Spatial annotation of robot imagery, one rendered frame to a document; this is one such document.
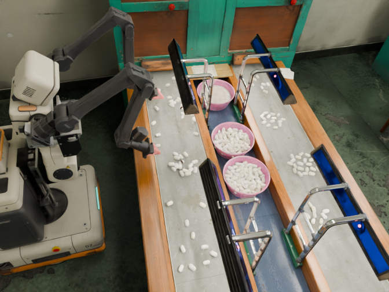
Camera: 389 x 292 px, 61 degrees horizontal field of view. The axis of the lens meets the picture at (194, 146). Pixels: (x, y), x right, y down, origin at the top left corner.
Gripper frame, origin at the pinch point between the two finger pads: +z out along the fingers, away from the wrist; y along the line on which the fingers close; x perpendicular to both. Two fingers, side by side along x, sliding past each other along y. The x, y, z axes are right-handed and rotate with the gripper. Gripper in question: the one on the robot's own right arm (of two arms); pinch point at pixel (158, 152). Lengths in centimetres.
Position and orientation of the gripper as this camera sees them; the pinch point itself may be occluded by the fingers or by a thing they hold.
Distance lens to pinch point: 181.1
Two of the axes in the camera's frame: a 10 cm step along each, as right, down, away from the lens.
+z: 7.1, 3.2, 6.2
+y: -2.0, -7.6, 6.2
